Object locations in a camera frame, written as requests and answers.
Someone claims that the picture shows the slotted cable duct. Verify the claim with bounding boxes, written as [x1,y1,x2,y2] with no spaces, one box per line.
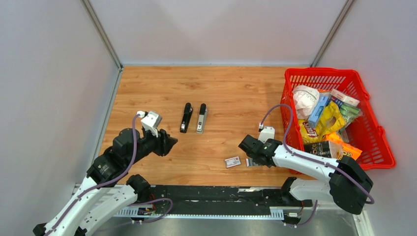
[114,206,285,220]

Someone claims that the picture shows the red plastic basket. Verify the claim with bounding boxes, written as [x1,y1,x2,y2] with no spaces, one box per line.
[281,67,396,171]

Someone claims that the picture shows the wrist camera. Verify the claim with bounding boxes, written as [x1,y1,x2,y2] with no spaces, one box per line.
[136,111,162,138]
[258,123,275,143]

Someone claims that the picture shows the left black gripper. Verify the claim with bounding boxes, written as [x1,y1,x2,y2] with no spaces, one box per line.
[126,125,179,166]

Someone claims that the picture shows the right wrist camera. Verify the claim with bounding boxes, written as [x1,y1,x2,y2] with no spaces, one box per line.
[258,123,275,143]

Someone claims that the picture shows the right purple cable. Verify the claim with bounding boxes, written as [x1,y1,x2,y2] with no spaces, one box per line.
[260,104,375,227]

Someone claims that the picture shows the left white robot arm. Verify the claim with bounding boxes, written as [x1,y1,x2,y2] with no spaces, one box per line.
[33,128,178,236]

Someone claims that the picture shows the white red package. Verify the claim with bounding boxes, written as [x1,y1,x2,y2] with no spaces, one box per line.
[330,89,359,107]

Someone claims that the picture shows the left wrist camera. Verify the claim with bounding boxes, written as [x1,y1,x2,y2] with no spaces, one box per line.
[136,111,162,138]

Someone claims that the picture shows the grey and black stapler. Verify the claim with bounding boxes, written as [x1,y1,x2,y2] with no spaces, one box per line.
[196,103,208,134]

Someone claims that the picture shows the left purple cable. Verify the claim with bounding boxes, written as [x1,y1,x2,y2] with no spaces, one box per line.
[44,114,173,236]

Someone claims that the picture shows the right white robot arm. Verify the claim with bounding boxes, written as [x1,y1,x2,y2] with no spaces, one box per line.
[238,135,375,215]

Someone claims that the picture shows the yellow chips bag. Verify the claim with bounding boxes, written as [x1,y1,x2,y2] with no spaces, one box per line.
[298,101,347,144]

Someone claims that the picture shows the red white staple box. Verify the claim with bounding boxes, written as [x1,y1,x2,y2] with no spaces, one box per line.
[224,156,241,168]

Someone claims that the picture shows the orange snack pack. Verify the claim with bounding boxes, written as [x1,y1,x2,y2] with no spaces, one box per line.
[323,132,362,160]

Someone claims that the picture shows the green snack pack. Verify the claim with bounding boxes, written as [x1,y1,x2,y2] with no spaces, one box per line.
[339,104,362,127]

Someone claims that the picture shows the blue box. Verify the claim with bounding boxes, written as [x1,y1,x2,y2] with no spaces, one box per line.
[308,94,329,128]

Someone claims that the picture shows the purple cable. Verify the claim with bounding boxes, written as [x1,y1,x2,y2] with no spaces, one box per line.
[260,104,375,227]
[44,114,173,236]

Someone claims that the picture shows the white crumpled bag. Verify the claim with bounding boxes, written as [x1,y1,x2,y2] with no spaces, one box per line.
[293,85,320,119]

